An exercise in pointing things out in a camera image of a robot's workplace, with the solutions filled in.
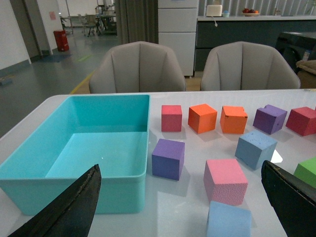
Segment notched purple foam cube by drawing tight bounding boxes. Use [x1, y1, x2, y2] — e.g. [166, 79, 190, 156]
[253, 105, 287, 135]

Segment red fire cabinet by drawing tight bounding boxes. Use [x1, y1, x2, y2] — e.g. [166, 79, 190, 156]
[53, 30, 69, 52]

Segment beige cushion at right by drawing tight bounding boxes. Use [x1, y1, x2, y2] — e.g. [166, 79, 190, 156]
[296, 60, 316, 75]

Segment dark grey counter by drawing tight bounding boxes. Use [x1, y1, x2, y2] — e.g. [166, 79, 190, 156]
[194, 16, 316, 72]

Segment light blue foam cube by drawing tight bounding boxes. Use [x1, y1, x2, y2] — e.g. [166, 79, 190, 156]
[206, 201, 252, 237]

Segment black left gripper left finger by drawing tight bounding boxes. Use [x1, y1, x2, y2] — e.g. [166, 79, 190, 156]
[10, 164, 102, 237]

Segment white drawer cabinet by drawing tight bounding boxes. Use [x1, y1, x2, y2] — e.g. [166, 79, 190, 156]
[158, 0, 198, 77]

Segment black appliance at right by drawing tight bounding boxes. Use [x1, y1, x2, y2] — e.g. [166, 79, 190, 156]
[275, 32, 316, 73]

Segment grey curtain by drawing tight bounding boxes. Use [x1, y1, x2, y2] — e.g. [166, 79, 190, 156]
[115, 0, 158, 44]

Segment fruit bowl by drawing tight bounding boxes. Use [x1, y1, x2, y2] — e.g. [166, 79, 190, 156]
[242, 8, 260, 17]

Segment turquoise plastic bin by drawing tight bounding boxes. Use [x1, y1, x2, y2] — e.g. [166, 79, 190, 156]
[0, 94, 150, 215]

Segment pink foam cube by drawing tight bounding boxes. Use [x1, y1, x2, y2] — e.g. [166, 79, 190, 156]
[203, 158, 248, 206]

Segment notched orange foam cube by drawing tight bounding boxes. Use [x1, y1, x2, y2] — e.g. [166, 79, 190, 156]
[220, 106, 248, 134]

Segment white toaster appliance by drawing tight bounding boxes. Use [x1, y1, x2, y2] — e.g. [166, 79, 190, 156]
[205, 4, 223, 17]

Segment green foam cube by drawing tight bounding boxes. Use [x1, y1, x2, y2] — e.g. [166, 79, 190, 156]
[294, 157, 316, 188]

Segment office swivel chair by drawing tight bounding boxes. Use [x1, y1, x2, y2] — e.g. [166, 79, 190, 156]
[83, 14, 97, 37]

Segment dark red foam cube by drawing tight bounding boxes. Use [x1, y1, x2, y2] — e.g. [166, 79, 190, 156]
[285, 107, 316, 136]

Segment small light blue container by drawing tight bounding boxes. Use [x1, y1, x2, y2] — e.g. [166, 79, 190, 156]
[222, 10, 230, 18]

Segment left beige armchair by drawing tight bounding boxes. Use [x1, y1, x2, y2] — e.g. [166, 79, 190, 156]
[89, 41, 186, 94]

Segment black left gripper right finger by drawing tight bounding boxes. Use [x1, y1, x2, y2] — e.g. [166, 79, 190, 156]
[261, 160, 316, 237]

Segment beige armchair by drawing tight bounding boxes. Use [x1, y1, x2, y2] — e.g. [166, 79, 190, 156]
[201, 41, 301, 91]
[89, 41, 186, 94]

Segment right beige armchair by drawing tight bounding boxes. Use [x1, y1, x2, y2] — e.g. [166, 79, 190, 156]
[201, 41, 301, 91]

